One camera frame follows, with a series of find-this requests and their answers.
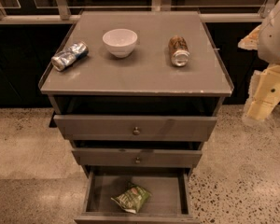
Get green jalapeno chip bag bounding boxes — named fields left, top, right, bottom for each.
left=111, top=182, right=152, bottom=214

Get grey top drawer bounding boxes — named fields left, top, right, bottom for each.
left=54, top=115, right=217, bottom=142

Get white ceramic bowl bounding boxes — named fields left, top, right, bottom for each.
left=103, top=29, right=138, bottom=58

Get brass drawer knob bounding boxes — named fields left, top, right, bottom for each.
left=134, top=157, right=141, bottom=164
left=133, top=127, right=141, bottom=135

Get brass top drawer knob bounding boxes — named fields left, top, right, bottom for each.
left=133, top=127, right=141, bottom=135

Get brass middle drawer knob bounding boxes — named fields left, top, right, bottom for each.
left=134, top=157, right=141, bottom=164

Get crushed blue silver can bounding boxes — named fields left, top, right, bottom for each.
left=51, top=41, right=89, bottom=72

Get grey wooden drawer cabinet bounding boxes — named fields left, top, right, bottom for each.
left=37, top=10, right=235, bottom=224

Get grey drawer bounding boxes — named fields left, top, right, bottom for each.
left=54, top=115, right=217, bottom=142
left=72, top=148, right=202, bottom=168
left=75, top=167, right=200, bottom=224

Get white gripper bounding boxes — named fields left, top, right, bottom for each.
left=237, top=20, right=280, bottom=122

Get grey middle drawer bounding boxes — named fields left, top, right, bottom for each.
left=72, top=148, right=202, bottom=168

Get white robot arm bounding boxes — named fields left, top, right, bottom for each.
left=238, top=0, right=280, bottom=120

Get grey bottom drawer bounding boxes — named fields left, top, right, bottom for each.
left=75, top=167, right=200, bottom=224

